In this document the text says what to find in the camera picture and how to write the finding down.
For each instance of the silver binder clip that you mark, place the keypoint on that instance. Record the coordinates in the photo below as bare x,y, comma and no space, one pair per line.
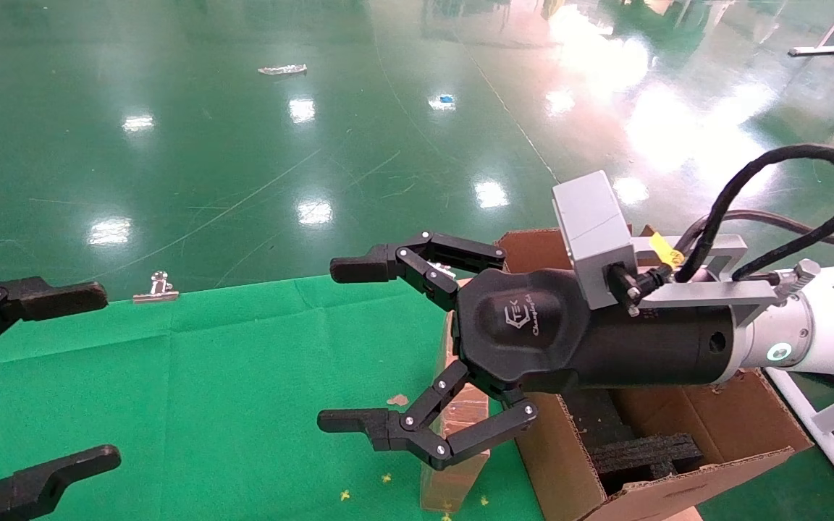
156,293
444,270

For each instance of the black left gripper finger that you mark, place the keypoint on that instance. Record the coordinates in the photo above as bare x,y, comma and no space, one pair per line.
62,298
62,467

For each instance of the white stand base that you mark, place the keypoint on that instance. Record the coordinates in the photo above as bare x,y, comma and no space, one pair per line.
814,51

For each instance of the small cardboard scrap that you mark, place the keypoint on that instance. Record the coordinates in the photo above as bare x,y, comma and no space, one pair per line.
397,399

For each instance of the grey metal camera bracket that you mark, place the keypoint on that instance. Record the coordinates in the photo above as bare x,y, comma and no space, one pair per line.
706,293

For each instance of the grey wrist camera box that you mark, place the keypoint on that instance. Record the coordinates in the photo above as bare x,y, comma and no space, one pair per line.
591,224

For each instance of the white pipe frame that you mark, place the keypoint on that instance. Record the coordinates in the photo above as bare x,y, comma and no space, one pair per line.
830,441

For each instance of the black foam insert block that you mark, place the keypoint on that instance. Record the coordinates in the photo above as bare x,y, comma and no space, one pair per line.
649,456

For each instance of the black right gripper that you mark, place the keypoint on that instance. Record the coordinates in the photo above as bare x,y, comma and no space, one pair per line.
533,340

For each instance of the white crumpled floor litter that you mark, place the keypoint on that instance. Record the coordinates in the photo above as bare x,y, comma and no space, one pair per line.
281,69

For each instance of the large open cardboard carton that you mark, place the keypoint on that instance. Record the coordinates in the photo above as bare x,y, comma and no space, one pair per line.
721,427

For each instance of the green table cloth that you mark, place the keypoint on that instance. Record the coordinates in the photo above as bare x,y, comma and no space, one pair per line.
207,398

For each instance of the small brown cardboard box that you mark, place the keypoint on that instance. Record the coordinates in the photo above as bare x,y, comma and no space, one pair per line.
453,485

